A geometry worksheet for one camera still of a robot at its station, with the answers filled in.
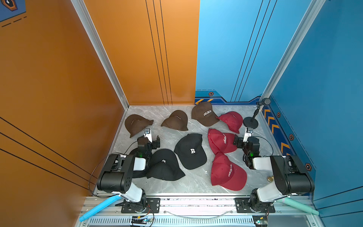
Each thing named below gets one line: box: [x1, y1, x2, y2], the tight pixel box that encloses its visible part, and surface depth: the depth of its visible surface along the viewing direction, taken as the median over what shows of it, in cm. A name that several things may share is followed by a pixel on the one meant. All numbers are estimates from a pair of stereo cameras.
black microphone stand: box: [242, 97, 272, 130], surface depth 110 cm
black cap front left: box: [146, 148, 186, 182], surface depth 82 cm
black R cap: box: [173, 133, 208, 170], surface depth 91 cm
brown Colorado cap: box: [190, 101, 220, 127], surface depth 111 cm
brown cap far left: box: [124, 113, 154, 139], surface depth 104 cm
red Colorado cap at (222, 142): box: [207, 128, 238, 154], surface depth 93 cm
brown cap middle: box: [160, 109, 189, 131], surface depth 104 cm
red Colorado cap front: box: [210, 151, 248, 192], surface depth 81 cm
